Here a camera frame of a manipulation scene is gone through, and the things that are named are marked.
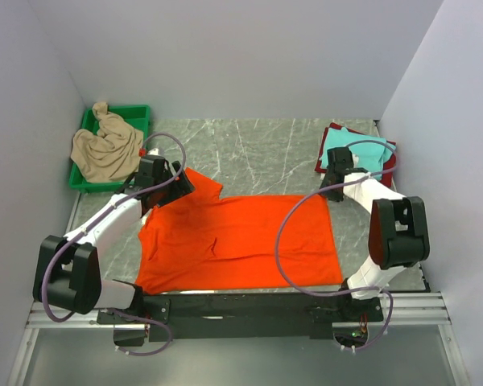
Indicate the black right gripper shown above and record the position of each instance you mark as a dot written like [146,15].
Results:
[334,197]

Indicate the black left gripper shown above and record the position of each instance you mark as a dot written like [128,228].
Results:
[181,187]

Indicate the orange t-shirt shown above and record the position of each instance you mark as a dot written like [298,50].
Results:
[206,242]

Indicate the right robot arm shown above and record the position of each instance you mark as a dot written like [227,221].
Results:
[398,234]

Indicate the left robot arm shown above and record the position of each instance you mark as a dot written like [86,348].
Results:
[68,272]

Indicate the folded teal t-shirt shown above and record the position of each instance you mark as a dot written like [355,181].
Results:
[371,155]

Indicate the beige t-shirt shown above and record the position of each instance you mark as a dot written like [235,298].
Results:
[110,154]

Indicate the folded dark red t-shirt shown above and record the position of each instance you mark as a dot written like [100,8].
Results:
[388,165]

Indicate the green plastic tray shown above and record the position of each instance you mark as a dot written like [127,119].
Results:
[139,116]

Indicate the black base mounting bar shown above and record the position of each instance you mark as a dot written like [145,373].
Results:
[223,316]

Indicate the aluminium frame rail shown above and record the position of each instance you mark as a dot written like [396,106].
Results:
[419,309]

